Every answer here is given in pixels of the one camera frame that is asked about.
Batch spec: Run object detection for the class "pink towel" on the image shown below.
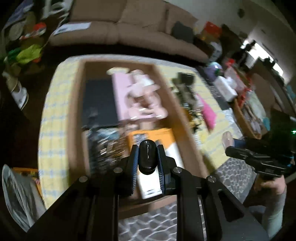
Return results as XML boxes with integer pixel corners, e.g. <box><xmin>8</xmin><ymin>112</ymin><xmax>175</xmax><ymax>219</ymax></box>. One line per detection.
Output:
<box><xmin>197</xmin><ymin>94</ymin><xmax>217</xmax><ymax>131</ymax></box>

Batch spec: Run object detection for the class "black computer mouse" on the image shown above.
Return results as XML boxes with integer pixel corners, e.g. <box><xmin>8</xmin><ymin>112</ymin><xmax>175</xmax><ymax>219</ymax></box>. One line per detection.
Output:
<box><xmin>138</xmin><ymin>140</ymin><xmax>159</xmax><ymax>175</ymax></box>

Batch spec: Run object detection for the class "person right hand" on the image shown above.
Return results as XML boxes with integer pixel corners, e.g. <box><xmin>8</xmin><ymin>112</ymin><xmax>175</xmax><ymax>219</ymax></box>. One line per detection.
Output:
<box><xmin>254</xmin><ymin>175</ymin><xmax>287</xmax><ymax>195</ymax></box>

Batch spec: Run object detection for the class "grey patterned rug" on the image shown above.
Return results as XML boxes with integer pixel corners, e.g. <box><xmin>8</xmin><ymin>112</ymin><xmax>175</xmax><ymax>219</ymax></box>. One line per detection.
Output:
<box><xmin>117</xmin><ymin>157</ymin><xmax>258</xmax><ymax>241</ymax></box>

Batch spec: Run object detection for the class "cardboard box tray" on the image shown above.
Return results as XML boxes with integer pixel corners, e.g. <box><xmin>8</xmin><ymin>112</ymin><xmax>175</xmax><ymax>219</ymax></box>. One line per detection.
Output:
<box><xmin>67</xmin><ymin>59</ymin><xmax>210</xmax><ymax>219</ymax></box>

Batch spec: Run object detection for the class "yellow plaid table cloth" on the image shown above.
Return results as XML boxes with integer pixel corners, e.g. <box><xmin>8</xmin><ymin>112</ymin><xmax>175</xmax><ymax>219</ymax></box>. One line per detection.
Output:
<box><xmin>38</xmin><ymin>55</ymin><xmax>242</xmax><ymax>208</ymax></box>

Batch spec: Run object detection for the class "orange hard drive box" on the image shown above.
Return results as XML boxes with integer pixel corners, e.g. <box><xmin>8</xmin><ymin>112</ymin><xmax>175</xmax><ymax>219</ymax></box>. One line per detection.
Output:
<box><xmin>127</xmin><ymin>128</ymin><xmax>184</xmax><ymax>199</ymax></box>

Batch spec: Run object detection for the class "white tissue box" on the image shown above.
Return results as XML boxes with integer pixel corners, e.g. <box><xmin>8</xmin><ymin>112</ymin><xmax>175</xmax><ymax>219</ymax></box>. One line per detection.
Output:
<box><xmin>214</xmin><ymin>76</ymin><xmax>237</xmax><ymax>102</ymax></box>

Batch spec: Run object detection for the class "purple round container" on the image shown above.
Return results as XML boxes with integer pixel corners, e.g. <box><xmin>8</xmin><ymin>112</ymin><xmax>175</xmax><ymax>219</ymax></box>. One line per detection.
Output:
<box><xmin>204</xmin><ymin>62</ymin><xmax>224</xmax><ymax>82</ymax></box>

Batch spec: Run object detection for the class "dark blue notebook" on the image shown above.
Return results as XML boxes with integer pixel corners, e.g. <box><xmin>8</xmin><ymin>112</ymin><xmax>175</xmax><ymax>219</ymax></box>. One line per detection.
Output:
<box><xmin>82</xmin><ymin>78</ymin><xmax>119</xmax><ymax>129</ymax></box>

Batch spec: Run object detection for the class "pink handheld fan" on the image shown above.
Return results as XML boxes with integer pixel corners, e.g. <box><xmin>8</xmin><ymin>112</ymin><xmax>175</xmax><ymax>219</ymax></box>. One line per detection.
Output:
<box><xmin>130</xmin><ymin>69</ymin><xmax>168</xmax><ymax>120</ymax></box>

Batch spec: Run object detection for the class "pink box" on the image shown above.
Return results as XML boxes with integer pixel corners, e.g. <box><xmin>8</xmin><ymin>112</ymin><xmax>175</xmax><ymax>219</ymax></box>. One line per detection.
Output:
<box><xmin>112</xmin><ymin>72</ymin><xmax>149</xmax><ymax>121</ymax></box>

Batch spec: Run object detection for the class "red box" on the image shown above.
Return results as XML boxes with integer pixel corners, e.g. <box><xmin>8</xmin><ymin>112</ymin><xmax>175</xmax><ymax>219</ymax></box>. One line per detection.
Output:
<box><xmin>204</xmin><ymin>22</ymin><xmax>222</xmax><ymax>38</ymax></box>

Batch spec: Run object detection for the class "dark cushion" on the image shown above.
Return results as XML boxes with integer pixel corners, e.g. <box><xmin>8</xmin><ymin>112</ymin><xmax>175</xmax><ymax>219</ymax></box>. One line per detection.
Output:
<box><xmin>171</xmin><ymin>21</ymin><xmax>194</xmax><ymax>44</ymax></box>

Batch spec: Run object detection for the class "green clothing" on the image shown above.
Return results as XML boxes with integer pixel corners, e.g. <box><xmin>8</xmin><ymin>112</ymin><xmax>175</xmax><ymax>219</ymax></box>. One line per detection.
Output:
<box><xmin>3</xmin><ymin>44</ymin><xmax>43</xmax><ymax>65</ymax></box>

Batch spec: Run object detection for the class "brown sofa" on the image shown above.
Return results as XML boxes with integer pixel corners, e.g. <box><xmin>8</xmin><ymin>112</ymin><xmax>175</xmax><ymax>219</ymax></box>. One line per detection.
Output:
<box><xmin>49</xmin><ymin>1</ymin><xmax>209</xmax><ymax>63</ymax></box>

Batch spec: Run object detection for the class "white paper on sofa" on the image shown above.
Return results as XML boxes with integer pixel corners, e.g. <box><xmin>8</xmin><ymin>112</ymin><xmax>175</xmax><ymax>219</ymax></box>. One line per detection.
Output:
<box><xmin>53</xmin><ymin>22</ymin><xmax>91</xmax><ymax>35</ymax></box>

